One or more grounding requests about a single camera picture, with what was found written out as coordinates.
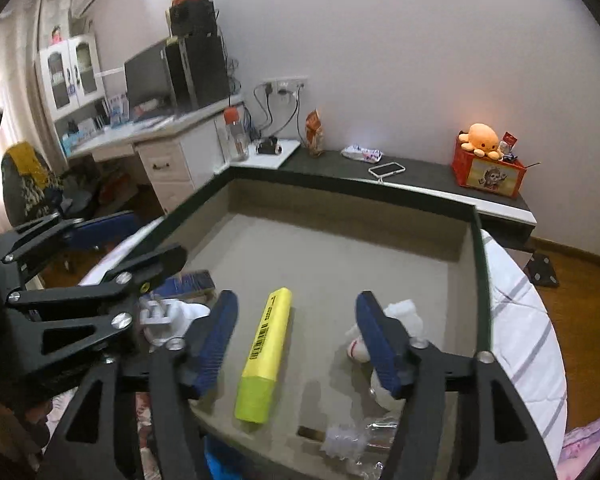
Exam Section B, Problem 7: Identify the white round plug device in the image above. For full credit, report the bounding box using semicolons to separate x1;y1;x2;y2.
140;298;210;348

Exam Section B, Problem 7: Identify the clear plastic bottle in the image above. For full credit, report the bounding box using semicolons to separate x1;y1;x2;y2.
297;414;398;479

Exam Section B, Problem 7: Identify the white astronaut figurine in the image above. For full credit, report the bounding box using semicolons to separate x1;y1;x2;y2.
347;290;424;413

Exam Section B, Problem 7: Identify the yellow highlighter marker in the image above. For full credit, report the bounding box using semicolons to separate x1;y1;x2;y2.
234;287;292;425

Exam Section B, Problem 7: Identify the pink storage box tray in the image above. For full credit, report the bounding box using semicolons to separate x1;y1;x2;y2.
135;168;491;479

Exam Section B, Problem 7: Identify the office chair with clothes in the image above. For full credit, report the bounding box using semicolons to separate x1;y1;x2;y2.
1;142;102;228

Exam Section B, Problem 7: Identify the pink bedding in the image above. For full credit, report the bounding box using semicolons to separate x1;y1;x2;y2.
557;418;600;480

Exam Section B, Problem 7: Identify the white desk with drawers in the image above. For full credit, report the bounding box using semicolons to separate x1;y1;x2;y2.
68;94;244;214

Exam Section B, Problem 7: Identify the beige curtain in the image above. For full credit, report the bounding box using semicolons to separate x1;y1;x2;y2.
0;0;67;234

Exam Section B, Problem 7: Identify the black floor scale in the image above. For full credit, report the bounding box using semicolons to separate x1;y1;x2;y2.
524;252;559;288

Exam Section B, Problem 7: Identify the bottle with orange cap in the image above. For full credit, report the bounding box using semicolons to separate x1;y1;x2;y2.
223;106;249;160

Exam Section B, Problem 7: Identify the white nightstand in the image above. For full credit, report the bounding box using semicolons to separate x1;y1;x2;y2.
230;139;300;170

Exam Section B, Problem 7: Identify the white glass door cabinet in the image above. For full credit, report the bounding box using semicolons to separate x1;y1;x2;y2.
38;35;105;122

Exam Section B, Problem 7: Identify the small black webcam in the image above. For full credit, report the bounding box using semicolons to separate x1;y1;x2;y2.
256;136;282;156

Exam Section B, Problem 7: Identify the black computer monitor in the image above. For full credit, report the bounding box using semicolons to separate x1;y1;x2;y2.
124;40;173;118

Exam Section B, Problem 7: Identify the pink doll figure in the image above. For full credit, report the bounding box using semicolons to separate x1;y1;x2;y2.
50;26;62;44

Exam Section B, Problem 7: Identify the black low cabinet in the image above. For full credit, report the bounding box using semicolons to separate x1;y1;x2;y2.
279;146;539;256

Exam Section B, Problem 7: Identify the black computer tower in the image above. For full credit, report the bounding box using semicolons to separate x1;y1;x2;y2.
164;35;230;113

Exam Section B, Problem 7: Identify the red snack bag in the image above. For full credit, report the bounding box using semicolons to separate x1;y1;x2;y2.
306;110;324;157

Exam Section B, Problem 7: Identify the tissue packet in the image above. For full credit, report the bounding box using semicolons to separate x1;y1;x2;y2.
340;144;382;165

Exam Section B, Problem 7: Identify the black speaker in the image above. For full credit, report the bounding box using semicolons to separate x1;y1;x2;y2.
169;0;218;37

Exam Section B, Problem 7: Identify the red toy box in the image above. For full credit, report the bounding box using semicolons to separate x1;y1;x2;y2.
451;144;527;198

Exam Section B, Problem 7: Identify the white smartphone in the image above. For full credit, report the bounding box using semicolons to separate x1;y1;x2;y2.
368;162;406;181

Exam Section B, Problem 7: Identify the orange octopus plush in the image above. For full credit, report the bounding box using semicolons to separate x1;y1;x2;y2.
458;122;503;160

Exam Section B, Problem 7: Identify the wall power outlet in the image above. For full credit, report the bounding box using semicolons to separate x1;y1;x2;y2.
263;76;309;93

